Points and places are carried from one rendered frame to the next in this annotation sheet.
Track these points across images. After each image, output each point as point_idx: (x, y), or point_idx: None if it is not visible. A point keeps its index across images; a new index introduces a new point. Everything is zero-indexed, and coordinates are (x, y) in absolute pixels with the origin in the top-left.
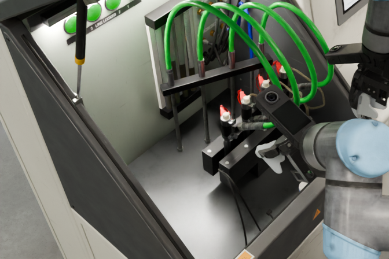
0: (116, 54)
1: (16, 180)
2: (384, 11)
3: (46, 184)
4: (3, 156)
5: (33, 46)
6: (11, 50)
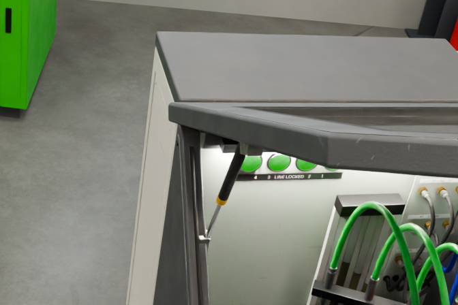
0: (283, 218)
1: (125, 301)
2: None
3: None
4: (128, 267)
5: (195, 163)
6: (174, 155)
